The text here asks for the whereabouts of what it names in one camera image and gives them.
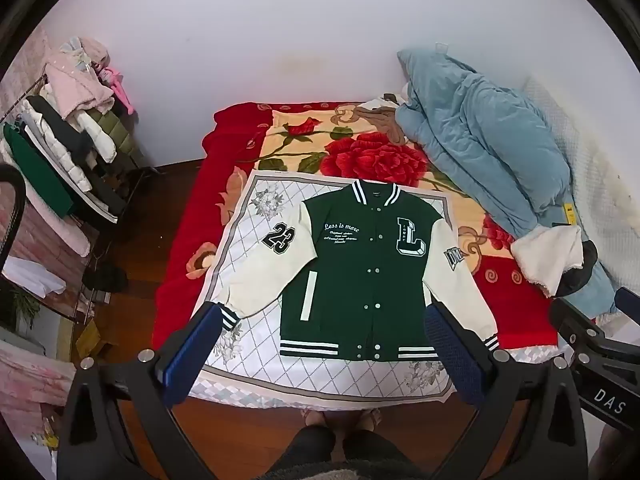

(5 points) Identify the white textured bedsheet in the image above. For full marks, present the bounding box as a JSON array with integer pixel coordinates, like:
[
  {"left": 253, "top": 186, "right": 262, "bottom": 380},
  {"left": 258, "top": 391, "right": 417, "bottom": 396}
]
[{"left": 520, "top": 76, "right": 640, "bottom": 281}]

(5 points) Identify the light blue duvet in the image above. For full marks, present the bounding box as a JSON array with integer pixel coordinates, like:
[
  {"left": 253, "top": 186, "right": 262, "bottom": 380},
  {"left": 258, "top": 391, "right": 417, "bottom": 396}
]
[{"left": 395, "top": 49, "right": 617, "bottom": 317}]

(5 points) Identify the pink fuzzy blanket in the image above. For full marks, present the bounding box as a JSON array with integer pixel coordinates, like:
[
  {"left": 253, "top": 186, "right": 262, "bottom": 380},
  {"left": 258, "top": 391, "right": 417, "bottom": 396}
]
[{"left": 7, "top": 199, "right": 92, "bottom": 257}]

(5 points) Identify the green hanging garment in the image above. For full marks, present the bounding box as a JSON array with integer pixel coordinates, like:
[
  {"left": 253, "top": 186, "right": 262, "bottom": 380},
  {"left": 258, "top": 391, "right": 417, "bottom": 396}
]
[{"left": 2, "top": 122, "right": 77, "bottom": 219}]

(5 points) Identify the brown cardboard box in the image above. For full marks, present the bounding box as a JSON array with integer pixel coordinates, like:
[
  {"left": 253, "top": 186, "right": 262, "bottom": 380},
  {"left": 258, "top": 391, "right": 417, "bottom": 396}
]
[{"left": 75, "top": 317, "right": 119, "bottom": 362}]

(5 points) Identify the pale pink fleece garment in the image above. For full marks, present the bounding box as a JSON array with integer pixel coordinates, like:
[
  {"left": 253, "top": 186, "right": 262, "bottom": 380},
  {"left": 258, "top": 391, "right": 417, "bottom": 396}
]
[{"left": 42, "top": 35, "right": 118, "bottom": 117}]

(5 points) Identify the pink floral bedding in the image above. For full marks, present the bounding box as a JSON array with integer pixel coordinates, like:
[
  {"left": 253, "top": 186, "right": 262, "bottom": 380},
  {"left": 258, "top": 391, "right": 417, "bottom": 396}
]
[{"left": 0, "top": 339, "right": 77, "bottom": 438}]

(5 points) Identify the olive puffer jacket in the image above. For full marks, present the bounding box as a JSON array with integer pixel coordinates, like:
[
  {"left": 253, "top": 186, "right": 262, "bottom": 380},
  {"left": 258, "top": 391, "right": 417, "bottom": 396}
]
[{"left": 95, "top": 107, "right": 139, "bottom": 167}]

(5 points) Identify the bright pink garment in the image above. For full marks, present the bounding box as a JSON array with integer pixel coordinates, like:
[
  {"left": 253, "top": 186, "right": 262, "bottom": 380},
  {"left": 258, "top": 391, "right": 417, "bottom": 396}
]
[{"left": 97, "top": 64, "right": 137, "bottom": 117}]

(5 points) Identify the white fleece cloth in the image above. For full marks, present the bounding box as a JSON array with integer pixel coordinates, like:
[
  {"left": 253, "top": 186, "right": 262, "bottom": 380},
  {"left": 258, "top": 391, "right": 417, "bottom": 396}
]
[{"left": 510, "top": 225, "right": 586, "bottom": 299}]

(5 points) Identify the person's leg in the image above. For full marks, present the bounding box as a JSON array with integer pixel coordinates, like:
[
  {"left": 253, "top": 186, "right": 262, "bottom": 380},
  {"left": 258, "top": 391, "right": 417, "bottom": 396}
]
[
  {"left": 277, "top": 407, "right": 346, "bottom": 480},
  {"left": 342, "top": 407, "right": 426, "bottom": 480}
]

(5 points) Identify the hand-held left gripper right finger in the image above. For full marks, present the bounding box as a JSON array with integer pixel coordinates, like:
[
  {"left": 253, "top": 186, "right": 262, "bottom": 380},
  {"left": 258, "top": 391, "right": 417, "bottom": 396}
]
[{"left": 424, "top": 301, "right": 588, "bottom": 480}]

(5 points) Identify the red floral blanket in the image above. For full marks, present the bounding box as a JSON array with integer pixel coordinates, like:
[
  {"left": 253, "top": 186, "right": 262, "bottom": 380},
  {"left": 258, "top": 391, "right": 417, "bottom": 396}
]
[{"left": 152, "top": 101, "right": 596, "bottom": 356}]

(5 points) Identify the white folded cloth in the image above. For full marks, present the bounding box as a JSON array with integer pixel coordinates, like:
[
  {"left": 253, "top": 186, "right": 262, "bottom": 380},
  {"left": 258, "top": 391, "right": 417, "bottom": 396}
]
[{"left": 0, "top": 256, "right": 67, "bottom": 302}]

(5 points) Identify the green and white varsity jacket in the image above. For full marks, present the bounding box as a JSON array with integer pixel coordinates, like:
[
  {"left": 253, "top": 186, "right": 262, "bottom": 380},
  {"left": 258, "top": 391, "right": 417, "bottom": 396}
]
[{"left": 211, "top": 180, "right": 501, "bottom": 362}]

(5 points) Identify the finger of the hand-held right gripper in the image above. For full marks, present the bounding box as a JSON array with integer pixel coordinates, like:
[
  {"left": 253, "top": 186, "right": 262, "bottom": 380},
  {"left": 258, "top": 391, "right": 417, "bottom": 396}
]
[
  {"left": 615, "top": 286, "right": 640, "bottom": 317},
  {"left": 548, "top": 299, "right": 640, "bottom": 361}
]

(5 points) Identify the black curved bar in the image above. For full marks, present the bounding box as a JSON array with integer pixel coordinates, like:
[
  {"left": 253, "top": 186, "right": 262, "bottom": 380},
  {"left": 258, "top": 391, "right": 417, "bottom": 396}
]
[{"left": 0, "top": 165, "right": 27, "bottom": 275}]

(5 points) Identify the white padded coat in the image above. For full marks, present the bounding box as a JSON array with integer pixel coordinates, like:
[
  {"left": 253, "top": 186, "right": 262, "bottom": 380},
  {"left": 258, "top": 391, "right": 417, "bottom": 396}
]
[{"left": 22, "top": 91, "right": 94, "bottom": 194}]

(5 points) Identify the white diamond quilted mat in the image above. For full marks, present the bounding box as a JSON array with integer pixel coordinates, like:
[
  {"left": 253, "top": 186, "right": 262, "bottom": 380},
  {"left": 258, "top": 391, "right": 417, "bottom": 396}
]
[{"left": 187, "top": 170, "right": 571, "bottom": 411}]

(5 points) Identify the person's left leg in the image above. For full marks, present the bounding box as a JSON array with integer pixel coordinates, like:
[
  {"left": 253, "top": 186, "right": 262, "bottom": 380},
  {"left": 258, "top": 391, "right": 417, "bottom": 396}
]
[{"left": 277, "top": 407, "right": 346, "bottom": 480}]

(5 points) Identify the person's right leg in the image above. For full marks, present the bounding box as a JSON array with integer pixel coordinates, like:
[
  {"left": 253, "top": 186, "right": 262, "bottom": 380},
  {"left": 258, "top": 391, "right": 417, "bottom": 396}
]
[{"left": 342, "top": 407, "right": 426, "bottom": 480}]

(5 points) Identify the white puffer jacket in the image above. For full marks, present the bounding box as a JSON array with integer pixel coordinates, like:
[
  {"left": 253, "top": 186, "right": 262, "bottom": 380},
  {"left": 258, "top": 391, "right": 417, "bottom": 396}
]
[{"left": 65, "top": 105, "right": 119, "bottom": 164}]

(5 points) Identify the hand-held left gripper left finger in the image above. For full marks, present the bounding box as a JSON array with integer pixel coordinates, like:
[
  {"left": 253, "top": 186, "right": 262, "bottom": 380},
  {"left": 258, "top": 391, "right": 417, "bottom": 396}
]
[{"left": 56, "top": 301, "right": 224, "bottom": 480}]

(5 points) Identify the black metal clothes rack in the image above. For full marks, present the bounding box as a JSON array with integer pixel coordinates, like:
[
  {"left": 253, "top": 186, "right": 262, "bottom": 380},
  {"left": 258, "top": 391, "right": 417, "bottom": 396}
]
[{"left": 0, "top": 72, "right": 167, "bottom": 321}]

